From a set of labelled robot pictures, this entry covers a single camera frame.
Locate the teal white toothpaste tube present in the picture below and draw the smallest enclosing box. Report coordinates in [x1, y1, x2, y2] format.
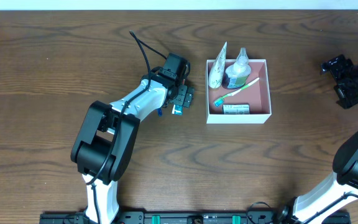
[172, 105, 183, 116]

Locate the green white toothbrush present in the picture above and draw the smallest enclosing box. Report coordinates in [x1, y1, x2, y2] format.
[213, 78, 260, 107]

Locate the white floral lotion tube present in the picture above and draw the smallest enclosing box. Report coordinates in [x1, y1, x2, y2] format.
[208, 42, 227, 89]

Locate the green white soap bar box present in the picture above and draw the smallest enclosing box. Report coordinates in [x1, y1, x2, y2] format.
[222, 104, 250, 114]

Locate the clear pump soap bottle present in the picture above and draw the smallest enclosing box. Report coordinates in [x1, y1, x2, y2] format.
[223, 47, 252, 89]

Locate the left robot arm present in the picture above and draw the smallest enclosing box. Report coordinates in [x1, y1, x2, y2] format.
[70, 54, 191, 223]

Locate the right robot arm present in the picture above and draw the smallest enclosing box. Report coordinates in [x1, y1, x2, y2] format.
[272, 55, 358, 224]

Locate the white cardboard box pink interior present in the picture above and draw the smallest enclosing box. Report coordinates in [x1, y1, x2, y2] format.
[206, 59, 272, 124]

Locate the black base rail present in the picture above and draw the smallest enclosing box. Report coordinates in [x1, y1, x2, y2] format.
[39, 210, 351, 224]

